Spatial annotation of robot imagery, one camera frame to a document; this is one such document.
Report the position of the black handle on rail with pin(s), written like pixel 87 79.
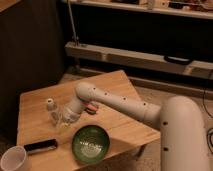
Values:
pixel 177 61

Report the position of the black rectangular remote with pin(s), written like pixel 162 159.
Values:
pixel 41 146

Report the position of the green glass bowl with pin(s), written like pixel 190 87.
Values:
pixel 90 144

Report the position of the upper shelf with clutter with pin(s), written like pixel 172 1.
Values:
pixel 201 9

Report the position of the clear plastic bottle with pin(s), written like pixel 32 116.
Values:
pixel 54 112

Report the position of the white wooden shelf rail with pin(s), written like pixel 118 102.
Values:
pixel 137 59

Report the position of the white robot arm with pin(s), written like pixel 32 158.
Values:
pixel 179 119

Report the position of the metal pole stand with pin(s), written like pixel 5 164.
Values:
pixel 75 37

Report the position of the white plastic cup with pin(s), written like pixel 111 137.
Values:
pixel 15 159

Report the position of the wooden table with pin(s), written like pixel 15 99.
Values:
pixel 34 125

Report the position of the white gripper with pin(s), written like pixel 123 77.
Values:
pixel 70 112

